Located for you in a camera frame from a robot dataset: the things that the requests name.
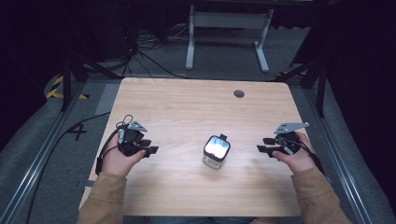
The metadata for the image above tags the tangle of black cables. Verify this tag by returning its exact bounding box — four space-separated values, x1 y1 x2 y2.
120 22 190 79

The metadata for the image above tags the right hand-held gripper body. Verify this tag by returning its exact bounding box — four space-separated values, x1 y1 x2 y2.
273 121 311 156

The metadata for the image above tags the yellow black hazard tape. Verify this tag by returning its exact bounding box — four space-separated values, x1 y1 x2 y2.
45 75 91 101

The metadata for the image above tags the left hand-held gripper black cable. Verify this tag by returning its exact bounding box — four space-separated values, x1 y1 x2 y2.
94 114 134 176

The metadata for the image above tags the black metal stand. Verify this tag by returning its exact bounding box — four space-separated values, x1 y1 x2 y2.
275 60 329 119
60 50 123 113

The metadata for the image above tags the grey metal floor rail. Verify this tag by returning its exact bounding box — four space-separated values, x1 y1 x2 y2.
302 87 376 224
0 79 87 224

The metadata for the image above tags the clear square jar black lid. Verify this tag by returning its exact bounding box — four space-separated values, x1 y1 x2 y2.
202 133 233 170

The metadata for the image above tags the person's right hand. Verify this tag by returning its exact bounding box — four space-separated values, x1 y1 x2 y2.
272 132 318 175

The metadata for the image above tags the black floor cable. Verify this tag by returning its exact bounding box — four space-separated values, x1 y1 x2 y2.
25 111 112 224

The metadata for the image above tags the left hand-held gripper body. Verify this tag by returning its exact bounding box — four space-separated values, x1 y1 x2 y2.
118 120 152 158

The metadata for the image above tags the person's left hand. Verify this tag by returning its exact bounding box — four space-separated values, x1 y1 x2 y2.
100 133 148 178

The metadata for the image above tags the grey metal table frame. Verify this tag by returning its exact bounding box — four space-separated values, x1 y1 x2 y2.
185 4 276 74

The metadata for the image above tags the right hand-held gripper black cable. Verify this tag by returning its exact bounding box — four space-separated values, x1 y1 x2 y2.
279 137 325 175

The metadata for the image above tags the hand-held gripper black cable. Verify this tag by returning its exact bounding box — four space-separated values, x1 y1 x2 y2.
94 114 134 176
279 137 325 175

